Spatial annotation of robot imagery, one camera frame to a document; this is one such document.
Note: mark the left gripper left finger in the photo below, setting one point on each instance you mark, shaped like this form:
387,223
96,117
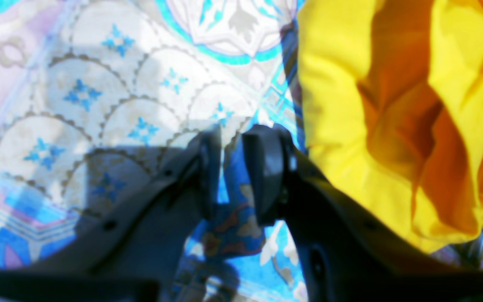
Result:
133,253

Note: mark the patterned blue tablecloth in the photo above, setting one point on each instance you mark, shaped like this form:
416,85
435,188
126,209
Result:
96,96

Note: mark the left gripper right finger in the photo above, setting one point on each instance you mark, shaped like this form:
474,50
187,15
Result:
346,253

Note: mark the yellow T-shirt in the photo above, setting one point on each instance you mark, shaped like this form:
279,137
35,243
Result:
392,97

